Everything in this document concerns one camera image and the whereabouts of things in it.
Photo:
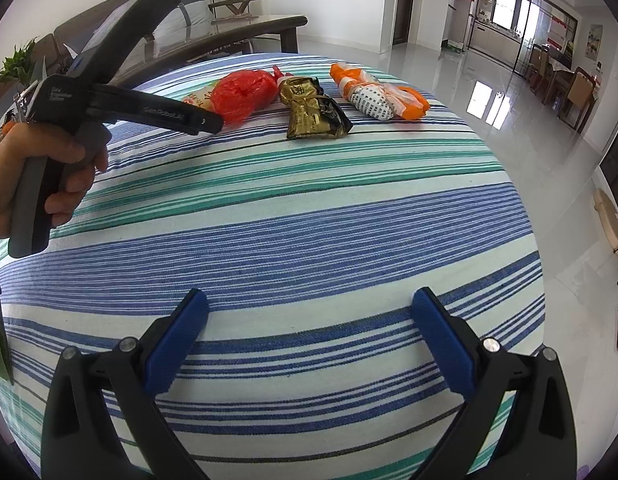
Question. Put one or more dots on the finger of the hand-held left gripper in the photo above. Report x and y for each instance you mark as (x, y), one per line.
(159, 110)

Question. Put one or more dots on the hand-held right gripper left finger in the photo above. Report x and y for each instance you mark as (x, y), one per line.
(174, 345)

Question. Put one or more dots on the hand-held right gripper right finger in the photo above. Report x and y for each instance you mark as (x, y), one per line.
(444, 340)

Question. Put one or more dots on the red plastic bag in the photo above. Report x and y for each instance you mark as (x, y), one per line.
(239, 92)

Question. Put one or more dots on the person's left hand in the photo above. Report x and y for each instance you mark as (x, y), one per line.
(9, 170)

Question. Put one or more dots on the beige snack packet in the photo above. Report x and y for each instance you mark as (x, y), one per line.
(201, 96)

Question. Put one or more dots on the green potted plant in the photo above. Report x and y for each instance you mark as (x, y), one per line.
(19, 62)

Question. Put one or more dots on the brown sofa with grey cushions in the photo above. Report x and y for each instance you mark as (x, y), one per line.
(81, 30)

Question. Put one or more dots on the light grey pillow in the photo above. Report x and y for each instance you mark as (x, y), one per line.
(194, 15)

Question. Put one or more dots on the wooden armchair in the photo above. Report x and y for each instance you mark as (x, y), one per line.
(236, 7)

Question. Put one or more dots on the gold foil packet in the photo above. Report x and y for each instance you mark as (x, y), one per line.
(304, 115)

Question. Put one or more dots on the dark wooden glass-top coffee table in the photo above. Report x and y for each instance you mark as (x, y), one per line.
(284, 24)

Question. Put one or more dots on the round beige stool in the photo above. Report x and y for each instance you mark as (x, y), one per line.
(609, 215)

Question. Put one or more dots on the printed white paper packet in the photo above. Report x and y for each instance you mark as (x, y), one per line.
(371, 102)

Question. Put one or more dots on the orange plastic bag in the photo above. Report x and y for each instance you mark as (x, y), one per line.
(414, 102)

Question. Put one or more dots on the dark wooden door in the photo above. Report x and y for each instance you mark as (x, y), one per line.
(405, 0)

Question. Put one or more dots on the wooden dining chair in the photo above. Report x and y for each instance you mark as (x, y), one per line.
(584, 95)

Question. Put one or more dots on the dining table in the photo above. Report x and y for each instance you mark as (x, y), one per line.
(559, 72)

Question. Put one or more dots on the glass sliding door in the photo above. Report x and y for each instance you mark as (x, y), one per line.
(504, 5)

